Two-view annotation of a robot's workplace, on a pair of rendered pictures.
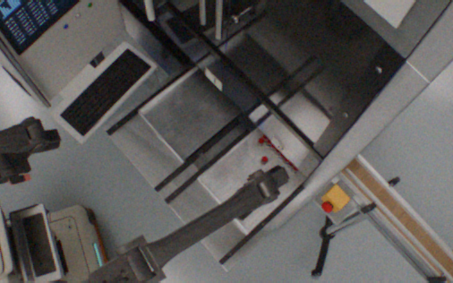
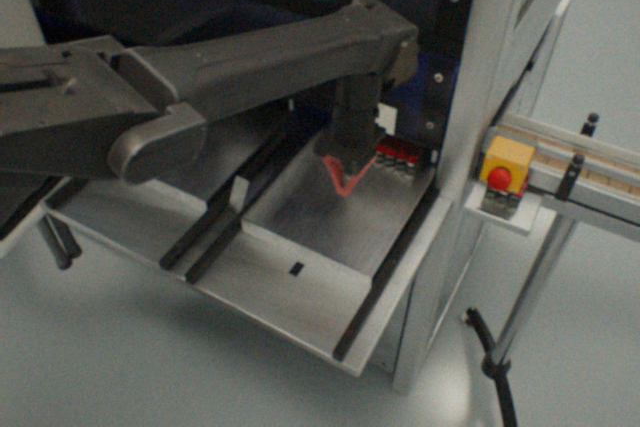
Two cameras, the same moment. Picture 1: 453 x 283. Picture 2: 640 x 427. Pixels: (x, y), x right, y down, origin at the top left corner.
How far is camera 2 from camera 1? 0.80 m
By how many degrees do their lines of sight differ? 24
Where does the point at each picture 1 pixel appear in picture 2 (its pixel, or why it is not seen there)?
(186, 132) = (201, 171)
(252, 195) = (364, 16)
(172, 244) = (203, 53)
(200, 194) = (254, 252)
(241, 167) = (315, 193)
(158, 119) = not seen: hidden behind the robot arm
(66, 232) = not seen: outside the picture
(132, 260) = (82, 64)
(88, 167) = (42, 398)
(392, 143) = not seen: hidden behind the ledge
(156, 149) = (150, 206)
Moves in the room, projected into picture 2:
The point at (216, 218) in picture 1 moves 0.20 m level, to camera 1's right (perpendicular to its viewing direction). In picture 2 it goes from (301, 32) to (505, 13)
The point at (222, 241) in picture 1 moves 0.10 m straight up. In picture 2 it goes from (326, 317) to (326, 281)
